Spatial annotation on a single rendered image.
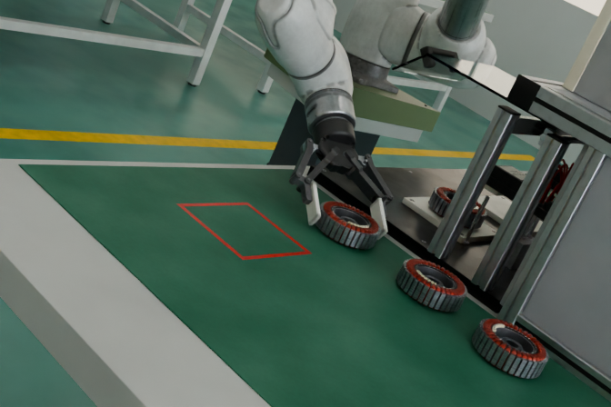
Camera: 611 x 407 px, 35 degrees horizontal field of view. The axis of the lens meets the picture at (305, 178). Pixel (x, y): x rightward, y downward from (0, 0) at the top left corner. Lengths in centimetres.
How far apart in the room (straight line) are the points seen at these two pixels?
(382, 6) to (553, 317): 117
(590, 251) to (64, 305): 82
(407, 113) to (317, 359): 140
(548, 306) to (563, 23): 557
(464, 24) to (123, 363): 153
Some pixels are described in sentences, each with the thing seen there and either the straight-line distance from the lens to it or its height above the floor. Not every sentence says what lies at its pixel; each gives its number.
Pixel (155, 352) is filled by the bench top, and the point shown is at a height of 75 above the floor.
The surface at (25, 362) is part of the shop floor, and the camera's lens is 239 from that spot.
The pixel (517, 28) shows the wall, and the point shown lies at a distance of 724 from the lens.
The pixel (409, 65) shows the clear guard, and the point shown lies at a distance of 178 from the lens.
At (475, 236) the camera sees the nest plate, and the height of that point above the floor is 78.
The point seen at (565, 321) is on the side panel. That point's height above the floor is 81.
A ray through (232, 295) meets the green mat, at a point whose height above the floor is 75.
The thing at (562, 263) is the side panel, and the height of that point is 89.
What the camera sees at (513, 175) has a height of 92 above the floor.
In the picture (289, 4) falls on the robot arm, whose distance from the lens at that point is 166.
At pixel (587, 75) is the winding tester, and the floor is 115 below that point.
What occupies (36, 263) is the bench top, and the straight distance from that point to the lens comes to 121.
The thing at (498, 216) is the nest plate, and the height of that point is 78.
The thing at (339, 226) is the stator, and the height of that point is 78.
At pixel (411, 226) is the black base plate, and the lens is 178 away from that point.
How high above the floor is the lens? 132
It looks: 18 degrees down
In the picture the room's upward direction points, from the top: 24 degrees clockwise
